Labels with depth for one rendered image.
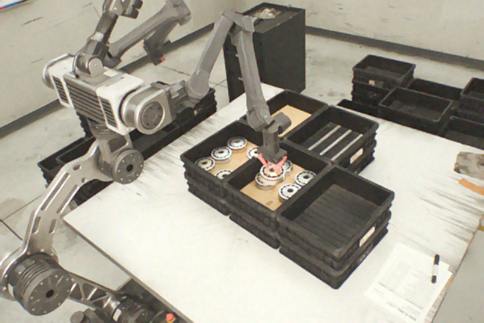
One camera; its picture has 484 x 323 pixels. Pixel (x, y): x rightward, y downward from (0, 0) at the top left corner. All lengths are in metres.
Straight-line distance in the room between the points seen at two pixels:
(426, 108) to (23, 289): 2.62
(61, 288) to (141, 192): 0.71
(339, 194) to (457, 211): 0.54
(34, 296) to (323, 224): 1.09
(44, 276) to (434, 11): 4.30
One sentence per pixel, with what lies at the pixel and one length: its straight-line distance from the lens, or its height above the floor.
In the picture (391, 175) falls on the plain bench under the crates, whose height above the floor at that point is 0.70.
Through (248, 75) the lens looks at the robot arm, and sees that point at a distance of 1.60.
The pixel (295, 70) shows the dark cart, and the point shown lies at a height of 0.39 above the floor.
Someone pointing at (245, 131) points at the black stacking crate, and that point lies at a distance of 2.21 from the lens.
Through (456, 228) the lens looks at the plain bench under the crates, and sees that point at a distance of 2.06.
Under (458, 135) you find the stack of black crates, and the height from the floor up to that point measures 0.38.
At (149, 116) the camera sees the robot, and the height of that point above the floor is 1.46.
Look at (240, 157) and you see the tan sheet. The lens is 2.12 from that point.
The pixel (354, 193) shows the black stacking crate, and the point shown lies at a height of 0.83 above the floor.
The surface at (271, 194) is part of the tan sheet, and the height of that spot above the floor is 0.83.
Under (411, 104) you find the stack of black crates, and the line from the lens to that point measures 3.24.
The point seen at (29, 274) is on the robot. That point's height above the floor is 0.97.
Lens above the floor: 2.13
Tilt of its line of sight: 35 degrees down
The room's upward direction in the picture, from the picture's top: 6 degrees counter-clockwise
